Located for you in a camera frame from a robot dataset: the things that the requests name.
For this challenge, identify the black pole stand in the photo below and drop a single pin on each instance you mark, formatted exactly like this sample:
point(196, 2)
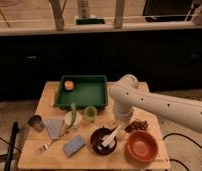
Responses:
point(10, 150)

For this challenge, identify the blue sponge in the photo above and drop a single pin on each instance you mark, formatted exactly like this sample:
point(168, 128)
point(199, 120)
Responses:
point(74, 145)

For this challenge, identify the silver fork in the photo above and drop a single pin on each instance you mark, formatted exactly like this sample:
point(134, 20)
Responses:
point(45, 146)

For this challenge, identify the orange fruit in tray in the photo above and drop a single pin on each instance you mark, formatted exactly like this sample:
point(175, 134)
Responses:
point(69, 85)

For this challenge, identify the green plastic tray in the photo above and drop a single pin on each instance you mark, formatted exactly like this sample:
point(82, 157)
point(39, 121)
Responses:
point(89, 90)

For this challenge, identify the dark purple bowl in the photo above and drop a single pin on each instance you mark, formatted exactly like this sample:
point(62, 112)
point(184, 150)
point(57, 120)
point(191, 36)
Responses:
point(97, 138)

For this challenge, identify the metal cup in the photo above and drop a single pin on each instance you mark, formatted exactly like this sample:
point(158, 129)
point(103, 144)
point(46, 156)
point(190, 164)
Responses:
point(36, 123)

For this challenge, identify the small green cup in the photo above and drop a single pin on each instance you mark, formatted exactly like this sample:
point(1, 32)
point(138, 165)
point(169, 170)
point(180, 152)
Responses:
point(90, 113)

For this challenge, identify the green vegetable pod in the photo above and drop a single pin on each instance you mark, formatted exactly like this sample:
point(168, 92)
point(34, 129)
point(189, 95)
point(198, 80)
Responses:
point(73, 114)

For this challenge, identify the grey blue cloth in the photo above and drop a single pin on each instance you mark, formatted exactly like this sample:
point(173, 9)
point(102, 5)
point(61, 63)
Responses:
point(53, 127)

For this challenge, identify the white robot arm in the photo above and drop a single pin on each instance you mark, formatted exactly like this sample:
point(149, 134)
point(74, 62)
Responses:
point(126, 95)

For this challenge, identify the green white base object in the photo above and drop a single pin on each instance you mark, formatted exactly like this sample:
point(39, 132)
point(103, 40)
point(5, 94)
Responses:
point(84, 17)

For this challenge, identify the orange red bowl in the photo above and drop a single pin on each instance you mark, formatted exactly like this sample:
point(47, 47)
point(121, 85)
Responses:
point(142, 146)

